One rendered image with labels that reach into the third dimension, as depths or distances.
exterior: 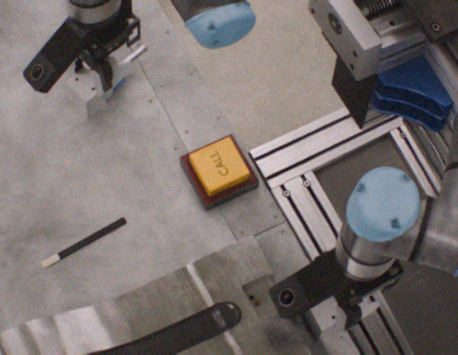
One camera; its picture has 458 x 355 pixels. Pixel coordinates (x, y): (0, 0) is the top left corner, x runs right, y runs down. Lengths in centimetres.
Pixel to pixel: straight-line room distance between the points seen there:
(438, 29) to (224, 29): 33
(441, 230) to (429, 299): 102
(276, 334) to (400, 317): 78
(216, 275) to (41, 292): 26
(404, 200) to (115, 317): 44
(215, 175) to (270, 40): 112
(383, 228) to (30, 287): 58
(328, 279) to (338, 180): 94
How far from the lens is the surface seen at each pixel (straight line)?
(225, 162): 153
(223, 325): 140
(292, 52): 260
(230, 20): 125
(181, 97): 162
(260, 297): 144
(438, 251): 116
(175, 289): 141
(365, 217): 113
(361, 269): 124
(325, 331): 146
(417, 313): 216
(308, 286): 131
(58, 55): 144
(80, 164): 158
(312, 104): 254
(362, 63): 149
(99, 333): 139
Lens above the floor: 223
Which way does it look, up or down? 66 degrees down
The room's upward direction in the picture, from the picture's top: 4 degrees clockwise
